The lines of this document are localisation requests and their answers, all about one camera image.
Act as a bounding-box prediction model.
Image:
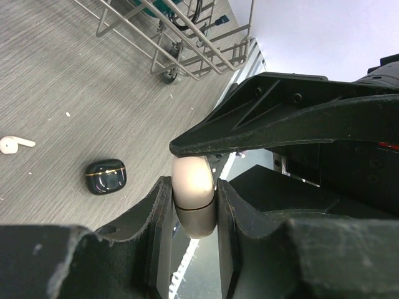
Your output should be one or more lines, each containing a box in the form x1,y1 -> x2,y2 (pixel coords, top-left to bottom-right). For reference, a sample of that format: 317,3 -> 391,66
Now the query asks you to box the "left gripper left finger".
1,176 -> 175,298

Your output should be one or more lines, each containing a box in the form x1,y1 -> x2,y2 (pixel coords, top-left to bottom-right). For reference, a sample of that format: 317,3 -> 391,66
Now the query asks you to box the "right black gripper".
169,55 -> 398,215

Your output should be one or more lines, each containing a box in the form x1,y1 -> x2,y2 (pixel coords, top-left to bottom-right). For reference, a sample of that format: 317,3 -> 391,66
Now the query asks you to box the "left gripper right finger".
216,165 -> 398,298

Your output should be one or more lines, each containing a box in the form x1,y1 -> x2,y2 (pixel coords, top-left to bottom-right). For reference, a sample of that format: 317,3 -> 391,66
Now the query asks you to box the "beige earbud charging case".
171,156 -> 216,239

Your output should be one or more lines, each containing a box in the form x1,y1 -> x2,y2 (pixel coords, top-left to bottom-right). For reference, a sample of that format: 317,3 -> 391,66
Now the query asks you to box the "black earbud charging case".
85,159 -> 127,196

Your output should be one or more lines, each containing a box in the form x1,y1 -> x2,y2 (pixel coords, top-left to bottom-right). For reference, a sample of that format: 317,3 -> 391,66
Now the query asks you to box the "dark teal mug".
131,0 -> 182,17

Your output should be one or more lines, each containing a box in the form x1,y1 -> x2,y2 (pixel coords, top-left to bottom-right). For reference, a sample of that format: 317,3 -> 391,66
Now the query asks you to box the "beige earbud lower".
0,136 -> 36,154

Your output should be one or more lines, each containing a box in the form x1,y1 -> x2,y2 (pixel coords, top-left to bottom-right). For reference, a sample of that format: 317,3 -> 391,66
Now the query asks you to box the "grey wire dish rack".
77,1 -> 254,85

